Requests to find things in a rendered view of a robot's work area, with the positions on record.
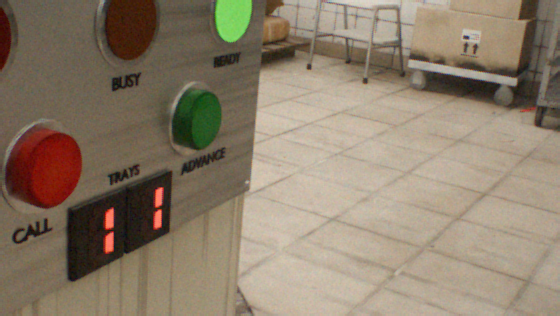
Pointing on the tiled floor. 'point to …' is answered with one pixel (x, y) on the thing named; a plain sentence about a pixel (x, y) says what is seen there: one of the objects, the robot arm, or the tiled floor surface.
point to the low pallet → (281, 49)
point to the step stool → (362, 31)
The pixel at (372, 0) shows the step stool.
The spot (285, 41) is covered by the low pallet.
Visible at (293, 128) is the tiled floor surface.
